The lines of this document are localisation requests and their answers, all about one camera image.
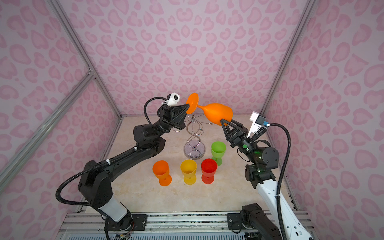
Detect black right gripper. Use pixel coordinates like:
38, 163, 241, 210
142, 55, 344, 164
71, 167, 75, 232
220, 119, 261, 167

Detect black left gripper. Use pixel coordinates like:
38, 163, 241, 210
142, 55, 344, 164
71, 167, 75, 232
152, 108, 188, 142

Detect green plastic wine glass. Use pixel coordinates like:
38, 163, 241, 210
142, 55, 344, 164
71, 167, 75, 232
211, 141, 226, 167

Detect orange wine glass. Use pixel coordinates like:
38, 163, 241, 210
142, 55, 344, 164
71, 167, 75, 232
187, 93, 233, 126
153, 161, 172, 187

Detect red plastic wine glass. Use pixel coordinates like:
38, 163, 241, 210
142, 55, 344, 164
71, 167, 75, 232
201, 159, 218, 185

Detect yellow plastic wine glass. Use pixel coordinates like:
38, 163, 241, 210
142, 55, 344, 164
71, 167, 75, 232
180, 160, 197, 185

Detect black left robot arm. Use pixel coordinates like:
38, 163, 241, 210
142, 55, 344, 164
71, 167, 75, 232
78, 104, 190, 230

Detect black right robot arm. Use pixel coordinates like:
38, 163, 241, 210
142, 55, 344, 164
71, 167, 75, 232
220, 119, 313, 240

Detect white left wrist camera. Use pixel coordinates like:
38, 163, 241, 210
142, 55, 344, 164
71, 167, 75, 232
163, 93, 180, 107

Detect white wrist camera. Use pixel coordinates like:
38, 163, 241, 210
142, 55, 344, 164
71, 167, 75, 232
247, 112, 270, 137
163, 93, 180, 107

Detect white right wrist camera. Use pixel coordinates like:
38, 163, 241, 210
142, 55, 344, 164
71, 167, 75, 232
247, 112, 270, 137

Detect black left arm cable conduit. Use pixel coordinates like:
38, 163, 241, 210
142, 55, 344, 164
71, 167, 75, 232
55, 96, 167, 207

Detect chrome wire wine glass rack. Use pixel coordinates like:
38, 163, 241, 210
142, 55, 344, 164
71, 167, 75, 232
184, 113, 206, 160

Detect aluminium frame post back right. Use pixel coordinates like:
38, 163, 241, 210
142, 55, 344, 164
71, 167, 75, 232
261, 0, 319, 116

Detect aluminium frame post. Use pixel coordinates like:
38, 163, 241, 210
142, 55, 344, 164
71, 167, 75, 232
47, 0, 123, 120
261, 0, 319, 116

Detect aluminium frame post back left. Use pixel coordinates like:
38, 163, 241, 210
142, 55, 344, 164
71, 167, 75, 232
47, 0, 123, 120

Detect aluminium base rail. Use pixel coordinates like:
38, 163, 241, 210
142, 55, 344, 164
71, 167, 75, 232
55, 209, 319, 240

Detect aluminium frame strut left diagonal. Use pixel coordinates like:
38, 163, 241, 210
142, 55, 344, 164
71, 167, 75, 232
1, 71, 94, 193

